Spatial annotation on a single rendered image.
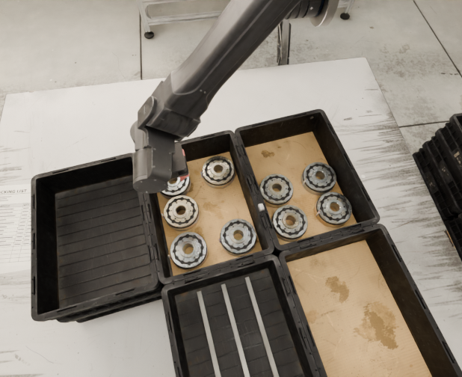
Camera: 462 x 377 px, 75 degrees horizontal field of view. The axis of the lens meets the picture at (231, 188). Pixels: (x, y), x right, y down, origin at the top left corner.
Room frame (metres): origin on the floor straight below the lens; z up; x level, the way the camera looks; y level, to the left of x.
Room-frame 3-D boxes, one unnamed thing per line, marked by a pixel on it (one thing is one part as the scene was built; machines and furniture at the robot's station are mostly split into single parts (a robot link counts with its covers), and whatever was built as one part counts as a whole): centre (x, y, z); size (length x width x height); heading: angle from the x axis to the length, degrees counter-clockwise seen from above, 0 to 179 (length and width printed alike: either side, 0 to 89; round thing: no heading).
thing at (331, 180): (0.44, -0.28, 0.86); 0.10 x 0.10 x 0.01
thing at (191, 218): (0.32, 0.15, 0.86); 0.10 x 0.10 x 0.01
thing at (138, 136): (0.31, 0.15, 1.24); 0.07 x 0.06 x 0.07; 8
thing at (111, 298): (0.25, 0.37, 0.92); 0.40 x 0.30 x 0.02; 16
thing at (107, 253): (0.25, 0.37, 0.87); 0.40 x 0.30 x 0.11; 16
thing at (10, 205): (0.33, 0.75, 0.70); 0.33 x 0.23 x 0.01; 8
